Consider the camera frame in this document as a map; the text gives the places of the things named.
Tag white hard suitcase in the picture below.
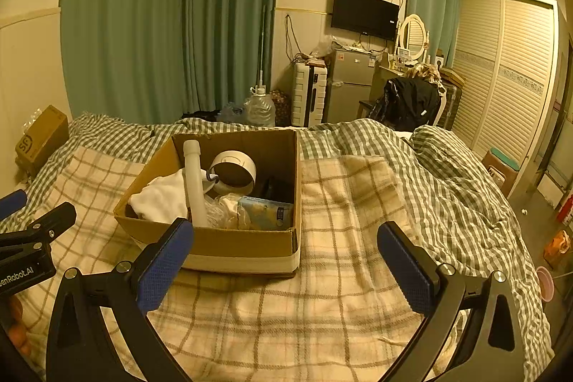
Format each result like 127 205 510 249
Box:
291 61 329 127

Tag oval white vanity mirror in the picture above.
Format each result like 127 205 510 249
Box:
398 14 428 61

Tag pink plastic basin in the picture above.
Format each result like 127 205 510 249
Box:
536 266 556 302

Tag beige plaid blanket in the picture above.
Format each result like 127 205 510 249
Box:
18 147 471 382

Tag dark patterned bag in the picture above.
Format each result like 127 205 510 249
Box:
271 90 294 127

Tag hanging wall cables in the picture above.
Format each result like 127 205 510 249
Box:
284 14 305 61

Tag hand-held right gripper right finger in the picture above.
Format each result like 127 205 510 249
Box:
377 222 524 382

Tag black jacket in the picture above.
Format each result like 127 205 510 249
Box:
365 77 442 127

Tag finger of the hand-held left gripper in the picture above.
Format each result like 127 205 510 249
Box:
0 202 77 263
0 189 28 222

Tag dark green curtain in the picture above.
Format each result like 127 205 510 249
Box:
59 0 283 125

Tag blue and yellow packet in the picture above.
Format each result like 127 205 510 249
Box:
237 196 294 231

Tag person's left hand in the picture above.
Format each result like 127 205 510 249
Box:
1 297 32 358

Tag cream vanity table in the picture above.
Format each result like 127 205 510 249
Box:
378 61 422 88

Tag orange plastic bag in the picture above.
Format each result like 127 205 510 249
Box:
544 230 571 266

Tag closed cardboard shipping box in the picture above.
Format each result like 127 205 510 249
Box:
15 105 70 179

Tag blond plush toy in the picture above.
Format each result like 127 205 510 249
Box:
406 64 442 84

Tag white louvred wardrobe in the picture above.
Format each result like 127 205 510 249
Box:
441 0 560 197

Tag brown stool with green top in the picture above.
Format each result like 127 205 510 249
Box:
481 147 520 197

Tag red bottle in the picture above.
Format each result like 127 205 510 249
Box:
557 194 573 226

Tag white pole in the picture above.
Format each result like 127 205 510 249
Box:
256 5 268 87

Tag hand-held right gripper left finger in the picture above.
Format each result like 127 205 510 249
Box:
46 217 195 382

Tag large clear water bottle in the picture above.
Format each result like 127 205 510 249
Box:
244 84 277 127

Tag silver small fridge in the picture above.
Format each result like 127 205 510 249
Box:
323 48 377 124

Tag black wall television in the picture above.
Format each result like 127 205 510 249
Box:
331 0 400 42

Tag white plastic tube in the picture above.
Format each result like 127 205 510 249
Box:
183 140 209 227

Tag dark plaid suitcase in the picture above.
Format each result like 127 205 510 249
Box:
436 71 464 130

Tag crumpled clear plastic bottles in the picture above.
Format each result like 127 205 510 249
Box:
217 100 247 124

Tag brown cardboard box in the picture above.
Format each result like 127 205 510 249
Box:
113 129 300 262

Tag clear plastic bag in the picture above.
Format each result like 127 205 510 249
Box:
313 35 336 58

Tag white tape roll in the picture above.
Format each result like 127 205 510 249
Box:
207 150 257 195

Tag green checked duvet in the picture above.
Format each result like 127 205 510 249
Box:
0 113 553 382

